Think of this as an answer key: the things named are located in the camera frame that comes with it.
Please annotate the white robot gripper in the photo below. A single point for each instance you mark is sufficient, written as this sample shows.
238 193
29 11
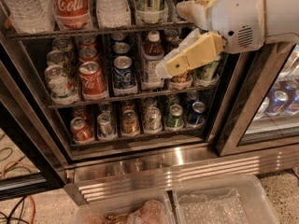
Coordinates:
239 18

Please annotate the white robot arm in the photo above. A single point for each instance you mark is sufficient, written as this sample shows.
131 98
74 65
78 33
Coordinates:
281 22

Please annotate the brown tea bottle white cap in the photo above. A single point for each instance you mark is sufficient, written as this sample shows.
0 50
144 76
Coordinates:
152 53

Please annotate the blue can bottom shelf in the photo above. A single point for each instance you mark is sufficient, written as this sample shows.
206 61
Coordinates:
196 114

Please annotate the green can bottom shelf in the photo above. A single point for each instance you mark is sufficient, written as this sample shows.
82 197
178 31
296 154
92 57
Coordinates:
174 120

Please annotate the gold can bottom shelf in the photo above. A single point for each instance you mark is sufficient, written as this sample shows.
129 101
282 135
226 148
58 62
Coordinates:
129 123

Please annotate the red Coca-Cola bottle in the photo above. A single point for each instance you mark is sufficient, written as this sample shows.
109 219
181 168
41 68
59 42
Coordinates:
73 14

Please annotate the silver can bottom shelf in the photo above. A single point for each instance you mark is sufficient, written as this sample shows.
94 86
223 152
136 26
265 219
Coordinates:
106 127

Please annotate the stainless steel fridge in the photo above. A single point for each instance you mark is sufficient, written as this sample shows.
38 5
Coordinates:
251 119

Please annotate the red can bottom shelf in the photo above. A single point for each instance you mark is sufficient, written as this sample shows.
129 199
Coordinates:
81 130

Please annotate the green can front right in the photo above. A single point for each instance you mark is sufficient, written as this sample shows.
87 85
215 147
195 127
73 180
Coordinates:
207 75

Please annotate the gold brown can front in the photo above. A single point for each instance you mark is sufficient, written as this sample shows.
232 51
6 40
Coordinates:
180 82

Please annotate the blue Pepsi can front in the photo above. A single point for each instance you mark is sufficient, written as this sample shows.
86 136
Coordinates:
124 81

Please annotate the white green can bottom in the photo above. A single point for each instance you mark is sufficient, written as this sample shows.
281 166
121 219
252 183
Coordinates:
152 120

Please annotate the white green can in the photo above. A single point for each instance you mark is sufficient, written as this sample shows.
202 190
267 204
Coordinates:
62 89
57 57
152 120

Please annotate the red Coca-Cola can middle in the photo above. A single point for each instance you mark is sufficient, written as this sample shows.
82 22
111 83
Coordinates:
89 54

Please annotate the red coca-cola can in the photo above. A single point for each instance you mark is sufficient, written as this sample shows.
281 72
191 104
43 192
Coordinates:
93 81
89 54

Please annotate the red Coca-Cola can front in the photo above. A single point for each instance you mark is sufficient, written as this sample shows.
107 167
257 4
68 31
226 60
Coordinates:
93 81

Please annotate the white green can middle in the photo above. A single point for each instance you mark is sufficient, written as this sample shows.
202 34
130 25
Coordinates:
57 57

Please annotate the white green can front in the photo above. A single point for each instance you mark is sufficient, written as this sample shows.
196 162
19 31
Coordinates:
62 89

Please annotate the clear plastic bin right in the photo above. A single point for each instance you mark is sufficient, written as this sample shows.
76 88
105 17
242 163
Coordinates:
231 199

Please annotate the clear plastic bin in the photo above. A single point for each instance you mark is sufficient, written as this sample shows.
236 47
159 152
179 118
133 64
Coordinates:
137 207
231 199

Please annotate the clear plastic bin left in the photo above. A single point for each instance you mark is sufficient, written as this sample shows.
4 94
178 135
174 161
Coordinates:
137 207

